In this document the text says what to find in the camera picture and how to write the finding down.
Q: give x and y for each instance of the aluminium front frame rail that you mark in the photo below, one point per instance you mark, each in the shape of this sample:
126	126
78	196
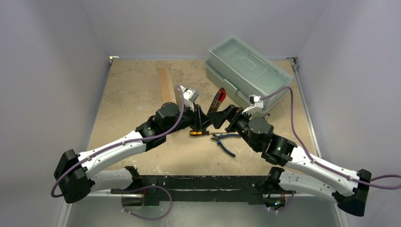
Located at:
123	178

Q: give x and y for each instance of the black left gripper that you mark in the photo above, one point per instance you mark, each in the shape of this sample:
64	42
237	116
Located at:
201	120

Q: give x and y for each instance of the yellow black screwdriver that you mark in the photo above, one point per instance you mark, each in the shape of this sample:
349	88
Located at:
199	133

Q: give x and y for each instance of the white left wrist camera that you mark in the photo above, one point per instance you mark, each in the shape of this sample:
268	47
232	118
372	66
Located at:
189	97

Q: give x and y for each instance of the translucent green plastic toolbox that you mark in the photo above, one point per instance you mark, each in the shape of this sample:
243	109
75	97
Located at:
242	71

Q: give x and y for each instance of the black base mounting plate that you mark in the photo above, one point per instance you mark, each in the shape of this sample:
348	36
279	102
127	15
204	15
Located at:
252	189

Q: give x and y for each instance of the aluminium frame rail right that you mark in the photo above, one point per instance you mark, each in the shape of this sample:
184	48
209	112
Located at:
294	64

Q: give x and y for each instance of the brown cardboard express box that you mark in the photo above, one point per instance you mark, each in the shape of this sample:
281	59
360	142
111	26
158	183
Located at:
169	90

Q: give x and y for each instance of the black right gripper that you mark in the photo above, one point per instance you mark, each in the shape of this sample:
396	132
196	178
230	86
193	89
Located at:
232	117

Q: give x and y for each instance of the aluminium frame rail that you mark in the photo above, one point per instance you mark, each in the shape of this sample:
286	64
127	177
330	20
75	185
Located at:
294	64
123	178

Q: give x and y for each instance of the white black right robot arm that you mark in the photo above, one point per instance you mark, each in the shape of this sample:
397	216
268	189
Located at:
294	169

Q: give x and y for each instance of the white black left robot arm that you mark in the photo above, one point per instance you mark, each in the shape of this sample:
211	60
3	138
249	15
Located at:
75	172

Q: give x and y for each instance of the red utility knife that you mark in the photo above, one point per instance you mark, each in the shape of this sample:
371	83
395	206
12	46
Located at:
217	100

